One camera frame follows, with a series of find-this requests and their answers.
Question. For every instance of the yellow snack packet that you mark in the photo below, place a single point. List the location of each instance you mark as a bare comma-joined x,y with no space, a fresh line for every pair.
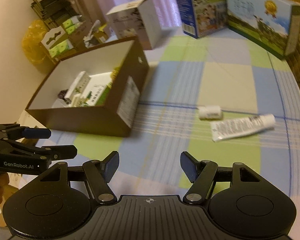
114,73

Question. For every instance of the white green medicine box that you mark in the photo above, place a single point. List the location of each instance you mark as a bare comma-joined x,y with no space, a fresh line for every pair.
93,96

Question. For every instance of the white ointment tube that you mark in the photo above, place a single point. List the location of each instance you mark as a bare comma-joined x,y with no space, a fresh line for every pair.
241,127

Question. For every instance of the brown cardboard storage box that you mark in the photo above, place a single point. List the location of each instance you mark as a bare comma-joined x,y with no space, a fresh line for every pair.
115,117

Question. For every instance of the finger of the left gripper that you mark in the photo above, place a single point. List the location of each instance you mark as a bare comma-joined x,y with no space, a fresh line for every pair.
59,152
28,133

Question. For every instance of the green landscape milk box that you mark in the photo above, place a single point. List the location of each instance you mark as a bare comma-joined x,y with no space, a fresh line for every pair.
272,24

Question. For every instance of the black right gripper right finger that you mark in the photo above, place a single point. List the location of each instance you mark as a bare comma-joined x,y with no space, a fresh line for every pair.
201,174

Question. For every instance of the plaid bed sheet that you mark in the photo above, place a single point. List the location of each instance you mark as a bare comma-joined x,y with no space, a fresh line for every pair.
223,69

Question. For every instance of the blue milk carton box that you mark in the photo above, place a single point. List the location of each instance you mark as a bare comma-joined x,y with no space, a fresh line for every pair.
202,17

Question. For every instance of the small white bottle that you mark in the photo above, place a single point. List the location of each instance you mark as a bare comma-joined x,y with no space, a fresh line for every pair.
210,112

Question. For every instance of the white square gift box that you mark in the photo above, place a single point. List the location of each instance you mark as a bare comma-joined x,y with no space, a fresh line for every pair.
138,18

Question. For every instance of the white green tissue box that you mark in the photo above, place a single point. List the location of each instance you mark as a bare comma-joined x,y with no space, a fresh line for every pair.
56,44

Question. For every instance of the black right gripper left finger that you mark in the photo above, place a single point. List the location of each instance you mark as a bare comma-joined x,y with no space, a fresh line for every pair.
98,175

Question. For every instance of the yellow plastic bag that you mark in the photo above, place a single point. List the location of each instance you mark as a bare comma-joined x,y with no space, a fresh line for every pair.
33,49

